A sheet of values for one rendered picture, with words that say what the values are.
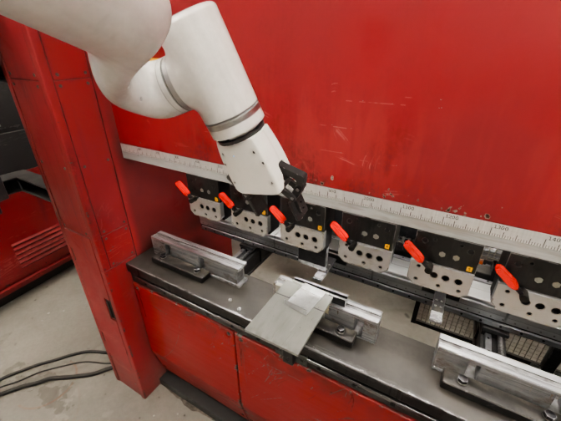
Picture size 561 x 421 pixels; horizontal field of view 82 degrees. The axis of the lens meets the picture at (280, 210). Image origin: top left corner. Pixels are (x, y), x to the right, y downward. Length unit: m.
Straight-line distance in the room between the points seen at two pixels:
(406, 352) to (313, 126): 0.77
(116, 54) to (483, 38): 0.65
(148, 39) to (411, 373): 1.07
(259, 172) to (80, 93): 1.00
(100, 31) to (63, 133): 1.07
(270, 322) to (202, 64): 0.79
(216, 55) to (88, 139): 1.02
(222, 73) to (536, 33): 0.57
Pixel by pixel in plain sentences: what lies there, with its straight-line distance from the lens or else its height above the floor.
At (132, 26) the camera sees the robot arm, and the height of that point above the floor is 1.77.
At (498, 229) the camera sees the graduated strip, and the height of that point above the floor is 1.39.
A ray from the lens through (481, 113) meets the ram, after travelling 0.79.
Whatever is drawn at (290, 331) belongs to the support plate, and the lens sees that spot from 1.02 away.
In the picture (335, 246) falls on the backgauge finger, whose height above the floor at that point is 1.04.
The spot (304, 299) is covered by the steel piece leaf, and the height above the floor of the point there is 1.00.
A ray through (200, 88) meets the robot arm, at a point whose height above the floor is 1.71.
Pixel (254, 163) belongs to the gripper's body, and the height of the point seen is 1.61.
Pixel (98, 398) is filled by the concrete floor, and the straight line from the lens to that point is 2.32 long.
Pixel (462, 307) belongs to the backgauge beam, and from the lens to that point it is 1.36.
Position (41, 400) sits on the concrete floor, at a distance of 2.46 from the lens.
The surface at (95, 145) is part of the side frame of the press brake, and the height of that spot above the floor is 1.42.
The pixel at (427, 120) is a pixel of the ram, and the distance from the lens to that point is 0.80.
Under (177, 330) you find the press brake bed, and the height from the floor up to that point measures 0.59.
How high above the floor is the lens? 1.76
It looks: 28 degrees down
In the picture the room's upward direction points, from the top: straight up
